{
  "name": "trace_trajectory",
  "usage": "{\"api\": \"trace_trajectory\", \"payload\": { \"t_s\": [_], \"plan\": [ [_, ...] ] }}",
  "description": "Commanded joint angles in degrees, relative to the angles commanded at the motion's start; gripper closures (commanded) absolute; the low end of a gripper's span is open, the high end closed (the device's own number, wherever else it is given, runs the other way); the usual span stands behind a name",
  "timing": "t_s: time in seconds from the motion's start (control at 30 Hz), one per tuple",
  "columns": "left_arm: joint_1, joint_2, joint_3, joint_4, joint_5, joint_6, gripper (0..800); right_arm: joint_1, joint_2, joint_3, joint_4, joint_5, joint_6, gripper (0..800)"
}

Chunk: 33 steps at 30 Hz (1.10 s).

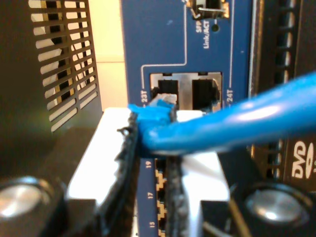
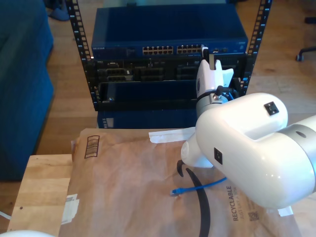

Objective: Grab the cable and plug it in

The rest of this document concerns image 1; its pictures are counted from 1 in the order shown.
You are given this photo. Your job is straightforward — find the blue network cable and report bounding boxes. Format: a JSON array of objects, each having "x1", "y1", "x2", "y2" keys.
[{"x1": 127, "y1": 71, "x2": 316, "y2": 159}]

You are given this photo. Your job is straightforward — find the black rack server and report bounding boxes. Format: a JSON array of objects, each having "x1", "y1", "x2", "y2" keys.
[{"x1": 249, "y1": 0, "x2": 316, "y2": 193}]

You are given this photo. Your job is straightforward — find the black rack frame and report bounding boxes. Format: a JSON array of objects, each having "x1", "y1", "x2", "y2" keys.
[{"x1": 0, "y1": 0, "x2": 103, "y2": 178}]

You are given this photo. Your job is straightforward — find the blue network switch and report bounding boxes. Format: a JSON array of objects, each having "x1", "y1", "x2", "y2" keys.
[{"x1": 119, "y1": 0, "x2": 259, "y2": 237}]

